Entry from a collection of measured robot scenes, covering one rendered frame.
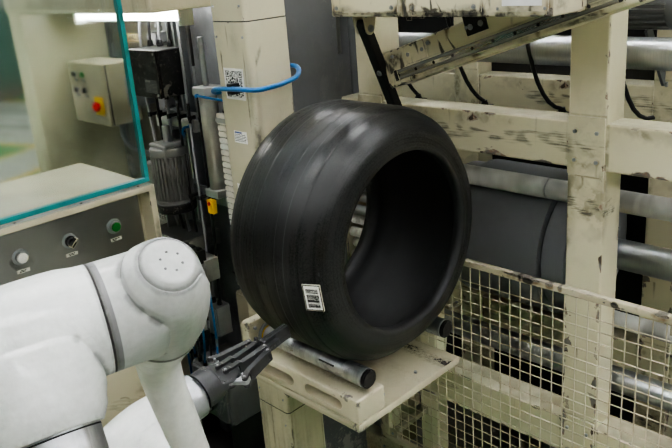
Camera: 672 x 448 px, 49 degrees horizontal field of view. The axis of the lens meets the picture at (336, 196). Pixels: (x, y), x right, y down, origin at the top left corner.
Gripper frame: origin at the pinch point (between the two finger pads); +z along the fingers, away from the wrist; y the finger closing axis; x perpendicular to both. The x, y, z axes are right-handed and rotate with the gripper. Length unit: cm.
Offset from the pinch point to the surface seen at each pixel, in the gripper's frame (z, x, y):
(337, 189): 14.9, -29.9, -11.2
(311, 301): 3.8, -10.0, -9.8
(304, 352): 11.8, 14.0, 7.3
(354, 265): 39.9, 7.6, 15.7
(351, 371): 12.1, 13.6, -7.7
